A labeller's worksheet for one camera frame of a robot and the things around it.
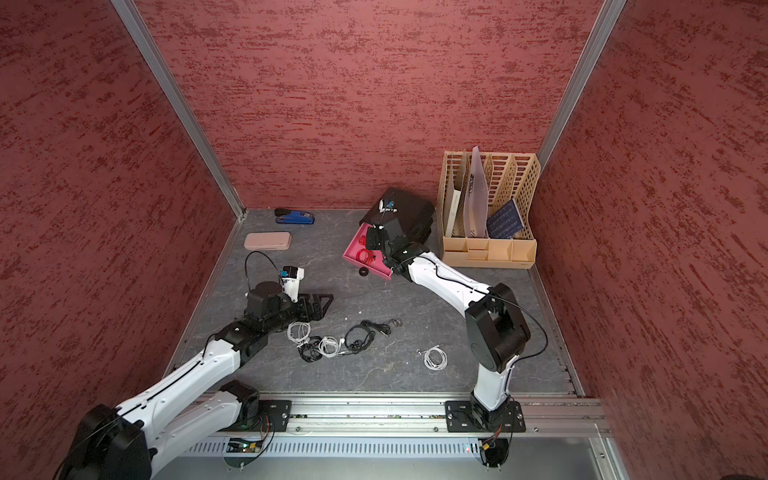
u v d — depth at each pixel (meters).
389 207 0.75
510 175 1.04
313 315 0.74
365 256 0.93
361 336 0.88
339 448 0.77
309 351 0.84
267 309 0.62
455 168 1.02
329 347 0.85
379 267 0.89
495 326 0.47
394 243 0.66
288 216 1.15
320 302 0.74
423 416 0.76
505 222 1.03
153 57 0.78
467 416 0.73
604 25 0.73
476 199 1.07
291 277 0.73
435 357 0.84
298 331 0.87
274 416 0.75
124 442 0.39
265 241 1.06
